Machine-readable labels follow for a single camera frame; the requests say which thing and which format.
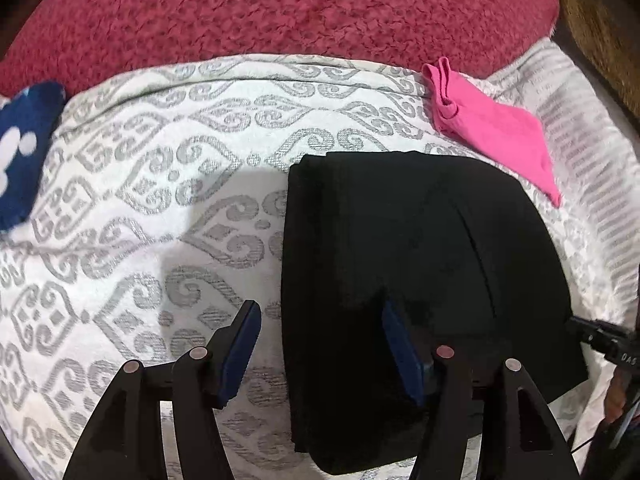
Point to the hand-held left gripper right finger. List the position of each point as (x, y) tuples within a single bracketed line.
[(402, 355)]

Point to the black pants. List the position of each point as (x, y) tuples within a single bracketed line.
[(375, 220)]

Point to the white grey patterned bedspread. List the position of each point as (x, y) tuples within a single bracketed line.
[(150, 160)]

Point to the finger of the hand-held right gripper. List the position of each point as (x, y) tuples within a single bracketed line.
[(607, 341)]

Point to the woven wicker basket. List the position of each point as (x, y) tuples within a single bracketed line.
[(595, 25)]

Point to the blue star printed cloth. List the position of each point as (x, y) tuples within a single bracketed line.
[(25, 115)]

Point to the red textured blanket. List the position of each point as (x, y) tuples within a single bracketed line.
[(250, 10)]

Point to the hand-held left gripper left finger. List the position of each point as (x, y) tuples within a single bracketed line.
[(240, 355)]

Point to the pink cloth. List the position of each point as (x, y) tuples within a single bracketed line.
[(480, 120)]

